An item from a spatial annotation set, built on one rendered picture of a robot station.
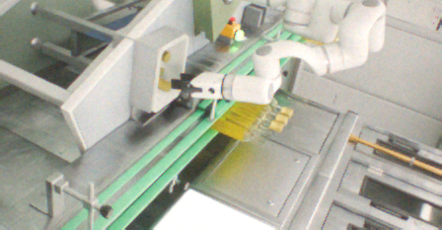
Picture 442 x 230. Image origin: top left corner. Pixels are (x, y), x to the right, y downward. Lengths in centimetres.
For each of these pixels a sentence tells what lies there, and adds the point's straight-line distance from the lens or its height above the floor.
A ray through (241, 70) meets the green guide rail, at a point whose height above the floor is 94.
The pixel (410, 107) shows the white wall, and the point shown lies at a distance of 790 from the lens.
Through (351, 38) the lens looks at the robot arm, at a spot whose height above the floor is 132.
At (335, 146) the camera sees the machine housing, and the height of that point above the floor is 136.
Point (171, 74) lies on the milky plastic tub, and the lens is 152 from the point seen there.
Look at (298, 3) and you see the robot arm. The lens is 159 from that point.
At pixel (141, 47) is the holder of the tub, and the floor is 78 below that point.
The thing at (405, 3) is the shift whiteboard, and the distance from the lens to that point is 738.
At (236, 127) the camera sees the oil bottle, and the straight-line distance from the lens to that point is 160.
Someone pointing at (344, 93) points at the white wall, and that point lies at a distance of 797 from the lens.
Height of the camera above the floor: 143
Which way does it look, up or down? 17 degrees down
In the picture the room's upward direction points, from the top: 112 degrees clockwise
